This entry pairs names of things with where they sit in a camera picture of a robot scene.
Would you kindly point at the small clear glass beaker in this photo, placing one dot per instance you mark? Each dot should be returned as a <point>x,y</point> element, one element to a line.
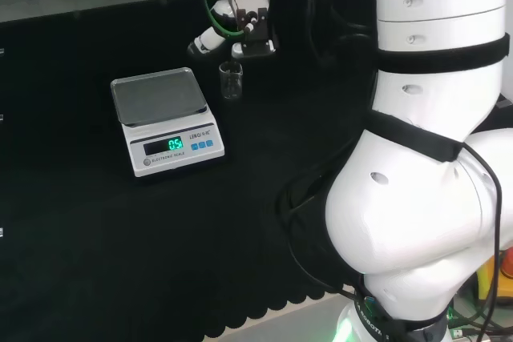
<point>231,83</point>

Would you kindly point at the white electronic balance steel pan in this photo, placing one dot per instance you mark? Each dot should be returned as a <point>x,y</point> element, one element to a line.
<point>168,150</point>

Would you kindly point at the black scalloped bench cloth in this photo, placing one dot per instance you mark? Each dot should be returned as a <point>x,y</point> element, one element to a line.
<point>100,258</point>

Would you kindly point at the yellow emergency stop button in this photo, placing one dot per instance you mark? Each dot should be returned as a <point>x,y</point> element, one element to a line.
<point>487,278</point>

